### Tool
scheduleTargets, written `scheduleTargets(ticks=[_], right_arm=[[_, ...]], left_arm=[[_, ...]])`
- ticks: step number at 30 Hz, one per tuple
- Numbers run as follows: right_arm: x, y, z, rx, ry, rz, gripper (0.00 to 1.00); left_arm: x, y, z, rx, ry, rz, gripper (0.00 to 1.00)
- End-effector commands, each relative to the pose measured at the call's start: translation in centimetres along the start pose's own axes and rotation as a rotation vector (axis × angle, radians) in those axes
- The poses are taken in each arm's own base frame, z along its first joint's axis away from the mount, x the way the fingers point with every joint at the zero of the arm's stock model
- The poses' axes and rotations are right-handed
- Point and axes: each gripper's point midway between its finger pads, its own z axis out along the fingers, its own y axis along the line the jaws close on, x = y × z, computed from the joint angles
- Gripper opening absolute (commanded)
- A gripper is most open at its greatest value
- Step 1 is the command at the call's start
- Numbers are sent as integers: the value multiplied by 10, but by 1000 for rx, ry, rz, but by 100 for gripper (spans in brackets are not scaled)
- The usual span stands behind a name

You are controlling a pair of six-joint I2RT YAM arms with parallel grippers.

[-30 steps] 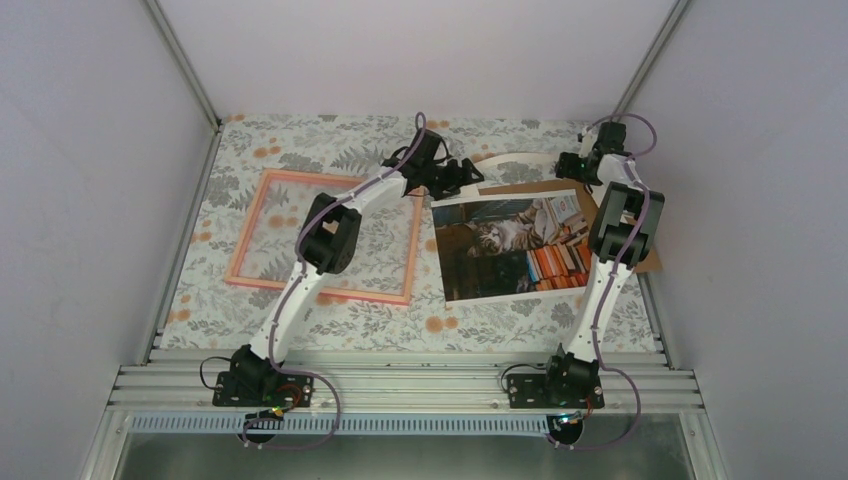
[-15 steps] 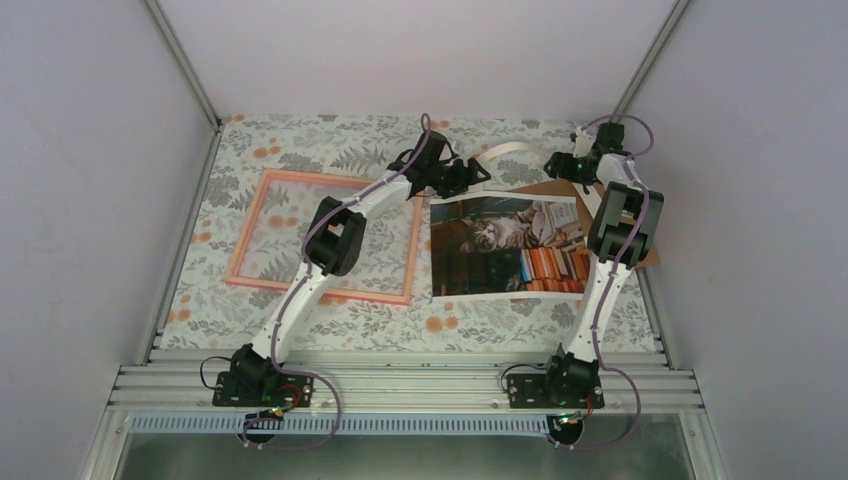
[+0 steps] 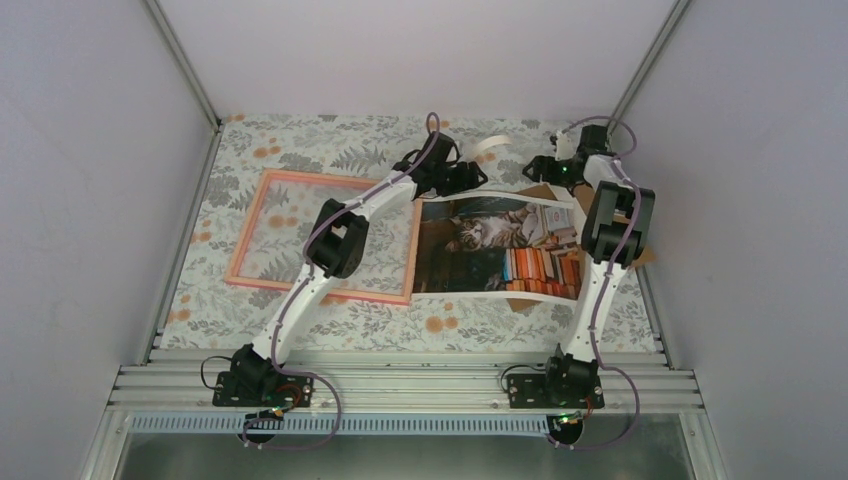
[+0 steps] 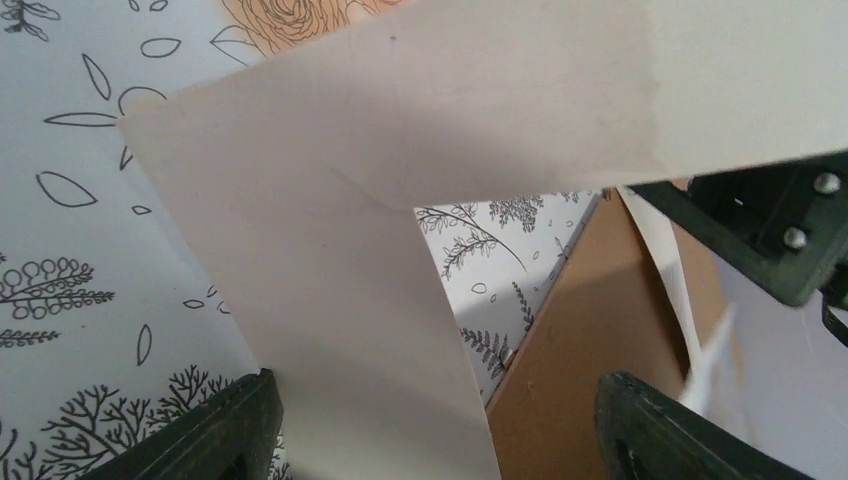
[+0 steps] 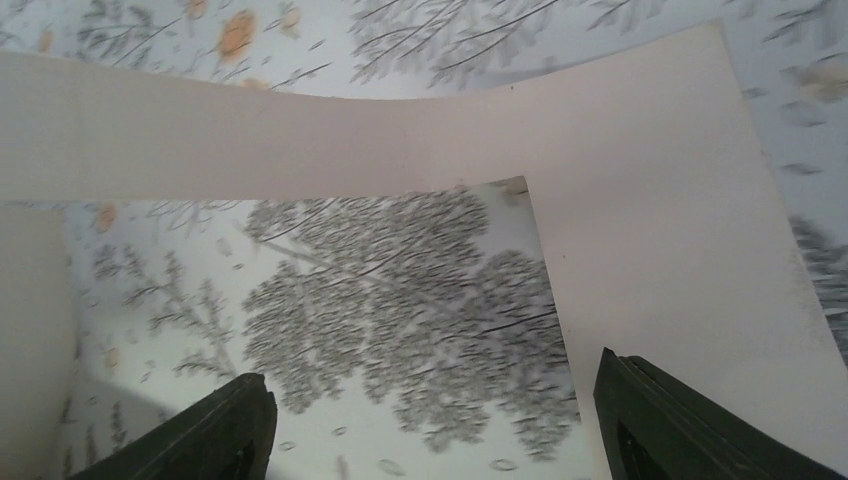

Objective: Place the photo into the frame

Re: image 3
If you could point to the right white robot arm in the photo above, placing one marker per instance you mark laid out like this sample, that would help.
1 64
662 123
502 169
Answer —
588 153

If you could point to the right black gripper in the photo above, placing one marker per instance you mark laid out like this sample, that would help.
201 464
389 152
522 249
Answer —
538 163

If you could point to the pink wooden picture frame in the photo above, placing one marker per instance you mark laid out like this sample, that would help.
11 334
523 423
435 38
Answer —
268 254

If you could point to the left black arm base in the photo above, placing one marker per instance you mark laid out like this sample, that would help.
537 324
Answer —
286 393

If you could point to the aluminium mounting rail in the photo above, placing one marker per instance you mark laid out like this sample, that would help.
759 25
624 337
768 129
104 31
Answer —
391 382

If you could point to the cat and books photo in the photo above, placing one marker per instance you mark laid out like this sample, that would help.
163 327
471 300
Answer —
499 245

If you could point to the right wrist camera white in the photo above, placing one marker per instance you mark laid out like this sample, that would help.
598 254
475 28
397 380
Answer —
564 147

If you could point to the floral patterned table mat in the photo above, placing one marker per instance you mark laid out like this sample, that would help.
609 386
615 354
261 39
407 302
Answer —
207 313

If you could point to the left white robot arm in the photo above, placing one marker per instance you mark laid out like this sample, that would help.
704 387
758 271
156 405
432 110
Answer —
334 250

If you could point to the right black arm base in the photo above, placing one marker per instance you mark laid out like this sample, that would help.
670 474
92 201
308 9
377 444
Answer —
572 399

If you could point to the brown cardboard backing board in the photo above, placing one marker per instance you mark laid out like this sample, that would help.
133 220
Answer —
584 196

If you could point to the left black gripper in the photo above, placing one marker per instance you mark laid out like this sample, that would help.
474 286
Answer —
461 179

